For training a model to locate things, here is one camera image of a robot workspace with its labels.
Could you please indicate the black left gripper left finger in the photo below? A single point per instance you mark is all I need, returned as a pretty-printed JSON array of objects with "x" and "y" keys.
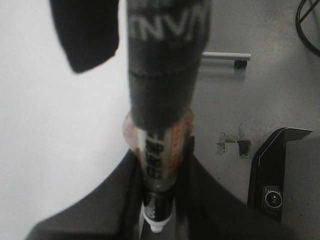
[{"x": 88, "y": 31}]

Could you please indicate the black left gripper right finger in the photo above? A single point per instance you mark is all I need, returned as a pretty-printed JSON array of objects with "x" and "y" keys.
[{"x": 166, "y": 39}]

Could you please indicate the black whiteboard marker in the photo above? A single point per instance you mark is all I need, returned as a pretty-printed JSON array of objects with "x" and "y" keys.
[{"x": 160, "y": 155}]

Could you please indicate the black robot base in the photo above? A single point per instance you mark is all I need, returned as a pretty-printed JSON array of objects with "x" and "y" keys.
[{"x": 284, "y": 181}]

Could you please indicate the white whiteboard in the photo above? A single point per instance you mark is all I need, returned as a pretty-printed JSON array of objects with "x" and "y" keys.
[{"x": 60, "y": 132}]

